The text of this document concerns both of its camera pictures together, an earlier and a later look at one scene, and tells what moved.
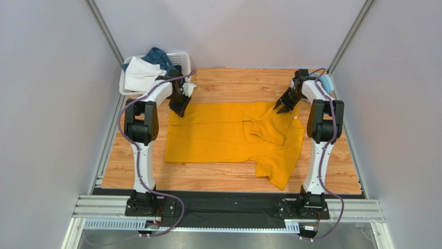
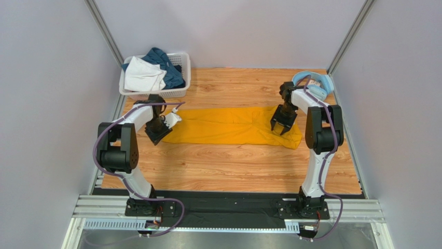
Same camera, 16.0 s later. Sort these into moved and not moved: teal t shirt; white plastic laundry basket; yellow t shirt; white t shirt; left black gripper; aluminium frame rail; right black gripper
Moved: right black gripper; left black gripper; yellow t shirt
Not moved: white plastic laundry basket; teal t shirt; aluminium frame rail; white t shirt
